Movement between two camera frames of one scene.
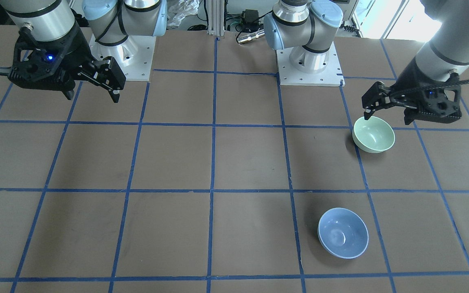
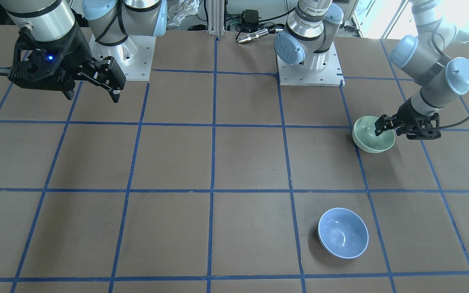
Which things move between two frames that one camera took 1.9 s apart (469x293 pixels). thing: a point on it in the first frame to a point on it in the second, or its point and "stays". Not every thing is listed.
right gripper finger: [67, 88] stays
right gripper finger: [107, 74] stays
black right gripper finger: [379, 96] to [383, 123]
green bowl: [374, 135] stays
